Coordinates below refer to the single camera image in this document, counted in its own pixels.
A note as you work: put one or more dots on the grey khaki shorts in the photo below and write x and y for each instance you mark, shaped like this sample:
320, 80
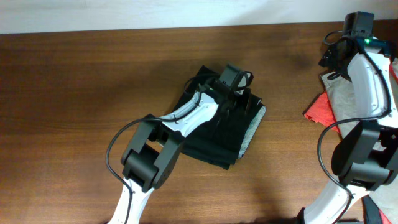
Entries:
342, 99

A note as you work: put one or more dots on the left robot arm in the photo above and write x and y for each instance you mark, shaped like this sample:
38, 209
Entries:
153, 151

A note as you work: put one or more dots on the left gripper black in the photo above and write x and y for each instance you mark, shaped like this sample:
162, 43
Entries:
244, 99

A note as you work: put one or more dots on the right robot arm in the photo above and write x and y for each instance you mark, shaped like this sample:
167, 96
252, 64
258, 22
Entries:
366, 158

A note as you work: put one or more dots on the dark garment bottom right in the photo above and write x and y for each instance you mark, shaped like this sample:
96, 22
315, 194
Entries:
371, 211

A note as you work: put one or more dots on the black shorts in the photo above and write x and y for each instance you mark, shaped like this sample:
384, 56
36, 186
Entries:
224, 140

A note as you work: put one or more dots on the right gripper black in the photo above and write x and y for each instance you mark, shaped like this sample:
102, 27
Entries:
329, 60

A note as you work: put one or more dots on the red shirt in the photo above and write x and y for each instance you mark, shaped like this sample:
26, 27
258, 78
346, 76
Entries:
321, 112

